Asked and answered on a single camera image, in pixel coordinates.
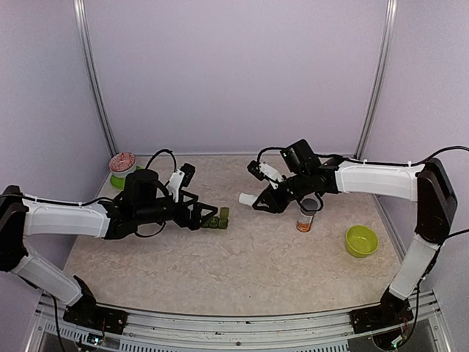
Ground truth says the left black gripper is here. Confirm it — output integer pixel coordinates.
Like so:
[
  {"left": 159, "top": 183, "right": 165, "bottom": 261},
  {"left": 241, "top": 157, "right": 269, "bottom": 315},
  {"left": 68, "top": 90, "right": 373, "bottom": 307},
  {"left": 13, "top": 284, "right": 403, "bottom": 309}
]
[{"left": 136, "top": 189, "right": 218, "bottom": 230}]

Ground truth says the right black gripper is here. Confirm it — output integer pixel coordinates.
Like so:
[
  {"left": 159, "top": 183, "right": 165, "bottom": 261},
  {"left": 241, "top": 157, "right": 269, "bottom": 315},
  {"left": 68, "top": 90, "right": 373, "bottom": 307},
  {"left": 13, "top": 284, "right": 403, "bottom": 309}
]
[{"left": 253, "top": 169, "right": 311, "bottom": 213}]

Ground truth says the small white pill bottle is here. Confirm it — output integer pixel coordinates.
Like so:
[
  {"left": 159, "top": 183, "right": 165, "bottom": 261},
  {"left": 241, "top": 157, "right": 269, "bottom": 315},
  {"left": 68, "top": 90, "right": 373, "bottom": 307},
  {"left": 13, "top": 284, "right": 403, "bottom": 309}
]
[{"left": 238, "top": 193, "right": 257, "bottom": 207}]

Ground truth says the green weekly pill organizer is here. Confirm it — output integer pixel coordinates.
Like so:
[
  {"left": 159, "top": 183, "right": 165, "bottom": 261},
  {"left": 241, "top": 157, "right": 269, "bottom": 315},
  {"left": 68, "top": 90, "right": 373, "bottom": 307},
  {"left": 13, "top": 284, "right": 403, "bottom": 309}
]
[{"left": 202, "top": 207, "right": 229, "bottom": 230}]

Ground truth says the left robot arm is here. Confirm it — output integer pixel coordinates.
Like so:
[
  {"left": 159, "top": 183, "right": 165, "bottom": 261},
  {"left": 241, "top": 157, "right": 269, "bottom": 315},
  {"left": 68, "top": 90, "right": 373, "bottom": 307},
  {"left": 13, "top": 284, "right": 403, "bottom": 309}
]
[{"left": 1, "top": 164, "right": 218, "bottom": 326}]

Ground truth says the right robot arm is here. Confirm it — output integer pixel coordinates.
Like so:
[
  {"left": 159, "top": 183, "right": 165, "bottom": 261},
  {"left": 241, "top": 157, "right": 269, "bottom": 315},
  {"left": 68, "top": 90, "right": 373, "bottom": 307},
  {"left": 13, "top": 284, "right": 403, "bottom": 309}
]
[{"left": 239, "top": 139, "right": 457, "bottom": 326}]

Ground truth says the orange pill bottle grey cap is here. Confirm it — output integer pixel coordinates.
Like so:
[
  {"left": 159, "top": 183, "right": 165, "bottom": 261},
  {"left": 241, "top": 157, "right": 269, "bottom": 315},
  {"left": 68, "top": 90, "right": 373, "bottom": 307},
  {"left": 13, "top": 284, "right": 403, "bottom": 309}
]
[{"left": 296, "top": 198, "right": 319, "bottom": 232}]

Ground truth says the lime green plate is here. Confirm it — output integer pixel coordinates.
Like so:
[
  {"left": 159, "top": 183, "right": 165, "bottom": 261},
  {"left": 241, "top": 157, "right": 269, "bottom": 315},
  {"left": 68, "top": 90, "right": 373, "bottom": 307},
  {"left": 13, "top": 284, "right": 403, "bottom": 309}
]
[{"left": 110, "top": 166, "right": 141, "bottom": 190}]

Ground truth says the red patterned white bowl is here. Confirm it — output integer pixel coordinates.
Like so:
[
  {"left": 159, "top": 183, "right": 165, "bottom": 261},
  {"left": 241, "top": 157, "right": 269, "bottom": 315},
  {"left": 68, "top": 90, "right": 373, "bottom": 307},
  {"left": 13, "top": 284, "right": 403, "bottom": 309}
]
[{"left": 108, "top": 152, "right": 137, "bottom": 179}]

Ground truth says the lime green bowl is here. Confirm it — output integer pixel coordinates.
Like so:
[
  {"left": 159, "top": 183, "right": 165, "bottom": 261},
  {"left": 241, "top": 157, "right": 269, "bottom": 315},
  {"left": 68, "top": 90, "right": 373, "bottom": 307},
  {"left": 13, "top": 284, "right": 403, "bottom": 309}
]
[{"left": 345, "top": 225, "right": 379, "bottom": 258}]

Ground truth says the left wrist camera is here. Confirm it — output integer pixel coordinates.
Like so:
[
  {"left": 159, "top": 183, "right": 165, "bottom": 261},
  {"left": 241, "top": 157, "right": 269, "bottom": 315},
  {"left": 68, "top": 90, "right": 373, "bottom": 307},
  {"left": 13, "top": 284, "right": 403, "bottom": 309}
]
[{"left": 167, "top": 163, "right": 196, "bottom": 202}]

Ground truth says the front aluminium rail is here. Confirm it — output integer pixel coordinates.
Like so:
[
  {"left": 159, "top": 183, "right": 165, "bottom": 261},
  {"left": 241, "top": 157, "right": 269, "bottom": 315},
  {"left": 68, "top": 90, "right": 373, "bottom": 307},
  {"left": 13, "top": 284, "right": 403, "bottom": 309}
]
[{"left": 25, "top": 289, "right": 451, "bottom": 352}]

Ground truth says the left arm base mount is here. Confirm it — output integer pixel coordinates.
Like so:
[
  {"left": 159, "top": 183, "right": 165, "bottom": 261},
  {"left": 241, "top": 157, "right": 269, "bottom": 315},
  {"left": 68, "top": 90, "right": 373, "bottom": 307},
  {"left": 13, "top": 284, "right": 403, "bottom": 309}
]
[{"left": 63, "top": 275, "right": 128, "bottom": 335}]

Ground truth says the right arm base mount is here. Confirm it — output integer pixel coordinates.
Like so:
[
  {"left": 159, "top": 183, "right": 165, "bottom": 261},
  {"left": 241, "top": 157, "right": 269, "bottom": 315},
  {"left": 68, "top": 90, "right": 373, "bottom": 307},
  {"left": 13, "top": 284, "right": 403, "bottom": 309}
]
[{"left": 349, "top": 290, "right": 413, "bottom": 334}]

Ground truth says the right aluminium frame post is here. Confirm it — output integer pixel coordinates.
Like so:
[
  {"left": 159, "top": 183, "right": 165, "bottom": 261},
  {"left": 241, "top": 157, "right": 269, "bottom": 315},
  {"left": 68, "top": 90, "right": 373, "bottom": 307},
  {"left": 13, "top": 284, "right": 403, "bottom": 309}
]
[{"left": 354, "top": 0, "right": 399, "bottom": 158}]

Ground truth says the aluminium frame post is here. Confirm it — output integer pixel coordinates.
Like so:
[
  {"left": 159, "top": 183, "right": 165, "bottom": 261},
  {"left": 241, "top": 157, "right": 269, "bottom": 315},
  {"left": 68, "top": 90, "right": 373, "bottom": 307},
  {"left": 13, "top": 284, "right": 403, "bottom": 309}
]
[
  {"left": 73, "top": 0, "right": 117, "bottom": 156},
  {"left": 354, "top": 0, "right": 399, "bottom": 158}
]

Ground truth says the left aluminium frame post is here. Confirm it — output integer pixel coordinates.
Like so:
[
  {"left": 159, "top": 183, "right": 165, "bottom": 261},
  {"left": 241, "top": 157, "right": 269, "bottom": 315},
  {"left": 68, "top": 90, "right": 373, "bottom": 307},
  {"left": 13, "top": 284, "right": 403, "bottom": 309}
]
[{"left": 73, "top": 0, "right": 117, "bottom": 156}]

